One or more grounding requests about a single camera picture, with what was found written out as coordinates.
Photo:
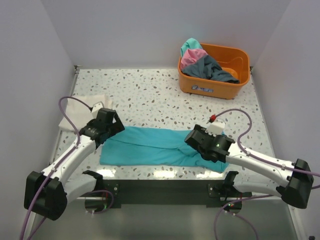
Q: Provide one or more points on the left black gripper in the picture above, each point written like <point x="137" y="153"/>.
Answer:
<point x="117" y="126"/>

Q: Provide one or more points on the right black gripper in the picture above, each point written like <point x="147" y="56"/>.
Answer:
<point x="203" y="131"/>

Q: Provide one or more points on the turquoise blue t shirt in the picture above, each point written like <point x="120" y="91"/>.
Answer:
<point x="142" y="146"/>

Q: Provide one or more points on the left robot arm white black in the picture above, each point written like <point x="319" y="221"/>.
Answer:
<point x="47" y="193"/>

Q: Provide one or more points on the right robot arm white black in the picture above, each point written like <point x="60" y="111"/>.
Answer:
<point x="291" y="181"/>

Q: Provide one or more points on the folded cream t shirt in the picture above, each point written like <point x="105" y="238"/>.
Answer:
<point x="76" y="110"/>

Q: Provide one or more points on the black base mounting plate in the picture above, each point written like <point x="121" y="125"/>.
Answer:
<point x="209" y="193"/>

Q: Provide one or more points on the dark grey t shirt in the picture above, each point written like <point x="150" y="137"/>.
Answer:
<point x="209" y="69"/>

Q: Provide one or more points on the orange plastic basket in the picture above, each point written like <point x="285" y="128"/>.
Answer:
<point x="232" y="60"/>

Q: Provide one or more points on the pink t shirt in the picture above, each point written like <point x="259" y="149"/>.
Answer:
<point x="191" y="58"/>

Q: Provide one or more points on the teal green t shirt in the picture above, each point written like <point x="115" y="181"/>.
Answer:
<point x="191" y="43"/>

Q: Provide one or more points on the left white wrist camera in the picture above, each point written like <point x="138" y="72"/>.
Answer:
<point x="95" y="108"/>

